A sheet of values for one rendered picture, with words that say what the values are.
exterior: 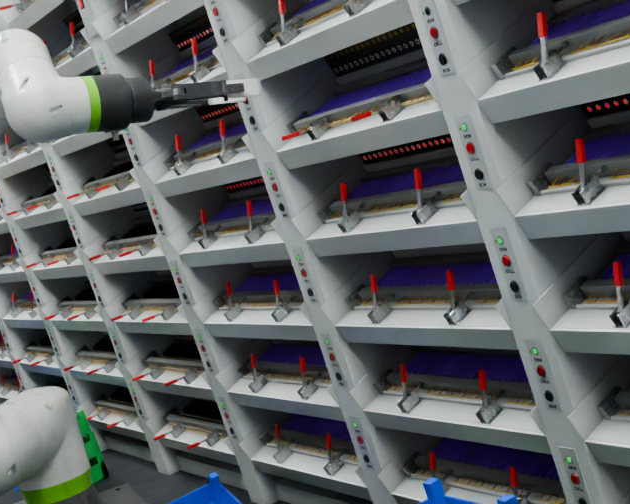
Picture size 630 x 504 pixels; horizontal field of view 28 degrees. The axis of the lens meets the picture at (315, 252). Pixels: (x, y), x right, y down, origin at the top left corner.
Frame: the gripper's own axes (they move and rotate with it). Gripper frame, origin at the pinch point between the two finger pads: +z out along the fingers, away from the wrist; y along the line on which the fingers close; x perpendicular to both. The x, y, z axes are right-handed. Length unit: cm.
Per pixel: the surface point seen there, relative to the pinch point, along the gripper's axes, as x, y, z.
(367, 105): -4.9, 1.7, 24.7
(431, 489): -64, 45, 0
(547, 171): -22, 43, 30
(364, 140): -11.2, 3.5, 22.0
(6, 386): -75, -362, 38
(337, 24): 8.9, 8.3, 17.2
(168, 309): -42, -127, 30
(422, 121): -10.6, 23.5, 21.5
